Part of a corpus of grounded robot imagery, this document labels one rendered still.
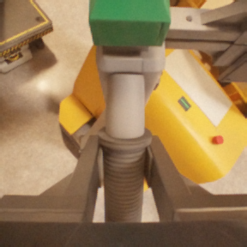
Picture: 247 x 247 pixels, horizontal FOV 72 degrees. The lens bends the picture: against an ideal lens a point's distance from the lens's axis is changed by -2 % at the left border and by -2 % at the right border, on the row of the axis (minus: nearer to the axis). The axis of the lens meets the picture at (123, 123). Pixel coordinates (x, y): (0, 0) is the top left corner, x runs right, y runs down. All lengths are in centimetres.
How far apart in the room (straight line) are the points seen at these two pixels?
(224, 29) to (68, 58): 159
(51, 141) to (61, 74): 58
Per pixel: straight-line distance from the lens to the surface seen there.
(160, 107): 74
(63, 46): 178
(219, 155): 85
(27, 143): 151
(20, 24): 151
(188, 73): 85
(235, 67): 24
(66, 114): 117
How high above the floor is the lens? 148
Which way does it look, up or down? 69 degrees down
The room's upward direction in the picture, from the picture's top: 57 degrees clockwise
